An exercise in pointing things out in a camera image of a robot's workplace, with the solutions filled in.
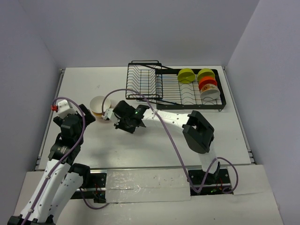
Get aluminium table edge rail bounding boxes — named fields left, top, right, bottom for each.
left=34, top=68, right=65, bottom=171

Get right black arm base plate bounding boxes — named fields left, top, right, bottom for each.
left=187, top=168, right=233, bottom=196

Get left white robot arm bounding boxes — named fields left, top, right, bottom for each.
left=8, top=99, right=96, bottom=225

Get black wire dish rack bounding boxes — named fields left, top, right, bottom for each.
left=125, top=60, right=226, bottom=111

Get orange plastic bowl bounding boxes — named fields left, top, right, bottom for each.
left=198, top=76, right=218, bottom=89

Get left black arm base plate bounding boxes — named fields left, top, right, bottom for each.
left=71, top=170, right=107, bottom=203

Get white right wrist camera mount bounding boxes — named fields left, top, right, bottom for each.
left=102, top=108, right=118, bottom=123

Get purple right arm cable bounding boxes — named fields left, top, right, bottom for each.
left=101, top=89, right=239, bottom=194

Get lime green plastic bowl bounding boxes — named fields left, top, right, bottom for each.
left=197, top=68, right=215, bottom=82

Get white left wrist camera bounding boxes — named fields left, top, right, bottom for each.
left=51, top=99, right=76, bottom=119

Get white bowl orange yellow stripes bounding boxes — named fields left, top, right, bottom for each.
left=90, top=96, right=111, bottom=118

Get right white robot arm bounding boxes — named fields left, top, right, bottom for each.
left=105, top=100, right=220, bottom=185

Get white bowl flower pattern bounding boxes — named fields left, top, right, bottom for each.
left=200, top=83, right=220, bottom=101

